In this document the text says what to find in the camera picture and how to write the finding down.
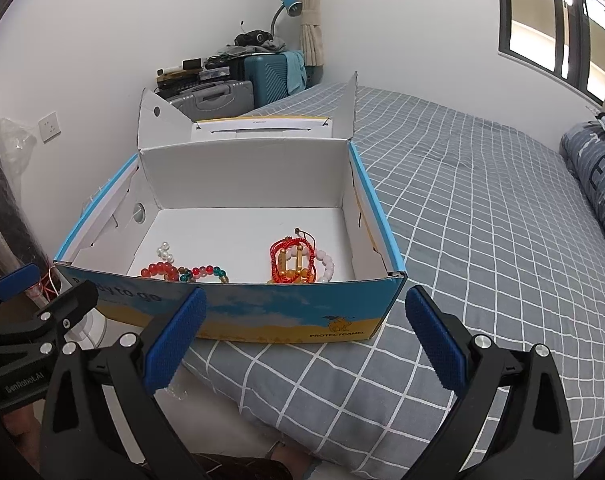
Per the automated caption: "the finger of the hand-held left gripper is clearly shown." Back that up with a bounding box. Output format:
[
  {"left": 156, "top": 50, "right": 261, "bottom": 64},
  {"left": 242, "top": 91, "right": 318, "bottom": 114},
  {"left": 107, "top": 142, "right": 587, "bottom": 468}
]
[
  {"left": 0, "top": 262, "right": 41, "bottom": 323},
  {"left": 0, "top": 280, "right": 99, "bottom": 357}
]

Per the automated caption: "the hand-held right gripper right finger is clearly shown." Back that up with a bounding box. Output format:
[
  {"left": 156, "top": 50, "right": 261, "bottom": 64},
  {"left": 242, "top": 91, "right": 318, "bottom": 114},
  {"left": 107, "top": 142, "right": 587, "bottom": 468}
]
[{"left": 405, "top": 285, "right": 574, "bottom": 480}]

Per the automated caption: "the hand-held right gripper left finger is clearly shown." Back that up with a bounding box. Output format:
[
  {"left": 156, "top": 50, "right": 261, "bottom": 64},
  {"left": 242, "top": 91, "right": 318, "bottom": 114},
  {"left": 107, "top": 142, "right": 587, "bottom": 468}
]
[{"left": 38, "top": 286, "right": 208, "bottom": 480}]

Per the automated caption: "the red bead bracelet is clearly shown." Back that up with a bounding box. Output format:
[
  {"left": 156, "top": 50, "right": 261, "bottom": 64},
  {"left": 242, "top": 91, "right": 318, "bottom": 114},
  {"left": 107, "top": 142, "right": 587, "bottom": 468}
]
[{"left": 138, "top": 261, "right": 180, "bottom": 283}]

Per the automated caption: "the multicoloured glass bead bracelet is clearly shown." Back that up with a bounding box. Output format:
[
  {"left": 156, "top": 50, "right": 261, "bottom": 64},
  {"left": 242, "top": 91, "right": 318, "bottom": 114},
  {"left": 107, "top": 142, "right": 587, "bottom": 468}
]
[{"left": 177, "top": 262, "right": 230, "bottom": 285}]

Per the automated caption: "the pale pink bead bracelet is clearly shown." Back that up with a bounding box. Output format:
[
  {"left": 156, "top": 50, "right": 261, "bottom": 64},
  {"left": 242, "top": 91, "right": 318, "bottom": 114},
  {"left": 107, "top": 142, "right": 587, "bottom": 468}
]
[{"left": 309, "top": 247, "right": 336, "bottom": 283}]

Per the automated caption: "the red and gold string bracelet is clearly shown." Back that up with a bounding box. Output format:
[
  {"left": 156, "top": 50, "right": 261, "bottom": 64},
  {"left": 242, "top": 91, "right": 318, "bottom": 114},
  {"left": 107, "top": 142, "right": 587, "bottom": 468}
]
[{"left": 266, "top": 252, "right": 319, "bottom": 286}]

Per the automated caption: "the white and blue cardboard box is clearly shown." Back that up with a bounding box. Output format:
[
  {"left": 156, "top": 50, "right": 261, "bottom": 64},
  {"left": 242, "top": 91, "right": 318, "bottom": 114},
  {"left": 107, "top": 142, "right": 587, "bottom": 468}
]
[{"left": 52, "top": 71, "right": 408, "bottom": 345}]

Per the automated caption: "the white round base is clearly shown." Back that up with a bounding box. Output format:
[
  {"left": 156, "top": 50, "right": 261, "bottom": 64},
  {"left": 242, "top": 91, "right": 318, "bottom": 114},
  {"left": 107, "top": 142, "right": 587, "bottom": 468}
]
[{"left": 65, "top": 305, "right": 107, "bottom": 348}]

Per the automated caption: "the grey checked bed sheet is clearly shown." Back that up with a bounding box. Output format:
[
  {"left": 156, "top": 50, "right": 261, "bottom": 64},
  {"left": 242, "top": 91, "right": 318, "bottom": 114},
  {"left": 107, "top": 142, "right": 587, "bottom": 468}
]
[{"left": 185, "top": 82, "right": 605, "bottom": 480}]

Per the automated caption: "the blue patterned folded quilt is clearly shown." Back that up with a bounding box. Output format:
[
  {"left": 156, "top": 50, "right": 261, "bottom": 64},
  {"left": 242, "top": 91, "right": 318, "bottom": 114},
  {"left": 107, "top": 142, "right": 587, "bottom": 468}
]
[{"left": 559, "top": 119, "right": 605, "bottom": 261}]

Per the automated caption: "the grey suitcase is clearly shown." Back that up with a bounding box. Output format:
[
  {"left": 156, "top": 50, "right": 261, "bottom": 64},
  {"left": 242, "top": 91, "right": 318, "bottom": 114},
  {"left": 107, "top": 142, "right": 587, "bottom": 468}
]
[{"left": 168, "top": 80, "right": 257, "bottom": 122}]

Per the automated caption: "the teal suitcase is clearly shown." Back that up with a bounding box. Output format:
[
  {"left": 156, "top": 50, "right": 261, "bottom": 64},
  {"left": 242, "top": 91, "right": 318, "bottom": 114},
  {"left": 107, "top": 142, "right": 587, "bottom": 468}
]
[{"left": 243, "top": 52, "right": 308, "bottom": 110}]

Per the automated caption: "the pile of black devices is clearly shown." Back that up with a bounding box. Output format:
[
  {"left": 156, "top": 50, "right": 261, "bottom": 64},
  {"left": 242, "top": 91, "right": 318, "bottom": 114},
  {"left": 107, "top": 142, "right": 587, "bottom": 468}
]
[{"left": 155, "top": 30, "right": 288, "bottom": 98}]

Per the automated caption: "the light blue cloth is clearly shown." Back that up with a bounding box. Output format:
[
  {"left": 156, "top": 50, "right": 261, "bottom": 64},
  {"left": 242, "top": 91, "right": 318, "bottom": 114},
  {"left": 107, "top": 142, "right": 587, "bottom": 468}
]
[{"left": 281, "top": 50, "right": 309, "bottom": 95}]

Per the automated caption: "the dark framed window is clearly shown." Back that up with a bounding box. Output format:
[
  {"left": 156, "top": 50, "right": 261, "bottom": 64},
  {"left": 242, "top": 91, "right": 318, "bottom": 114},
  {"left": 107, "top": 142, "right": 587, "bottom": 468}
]
[{"left": 496, "top": 0, "right": 605, "bottom": 108}]

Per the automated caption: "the blue desk lamp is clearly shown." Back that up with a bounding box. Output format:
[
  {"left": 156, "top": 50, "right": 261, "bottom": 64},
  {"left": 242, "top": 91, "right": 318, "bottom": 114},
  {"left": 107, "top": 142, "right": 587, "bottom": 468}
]
[{"left": 270, "top": 0, "right": 304, "bottom": 36}]

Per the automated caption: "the beige curtain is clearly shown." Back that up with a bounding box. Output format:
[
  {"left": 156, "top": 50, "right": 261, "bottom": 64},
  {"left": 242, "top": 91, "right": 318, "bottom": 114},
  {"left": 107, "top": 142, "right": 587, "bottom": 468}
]
[{"left": 292, "top": 0, "right": 328, "bottom": 86}]

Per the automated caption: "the white wall socket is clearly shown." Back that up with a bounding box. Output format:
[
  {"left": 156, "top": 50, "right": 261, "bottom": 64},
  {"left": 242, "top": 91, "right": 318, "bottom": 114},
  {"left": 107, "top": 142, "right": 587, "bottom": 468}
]
[{"left": 37, "top": 112, "right": 62, "bottom": 143}]

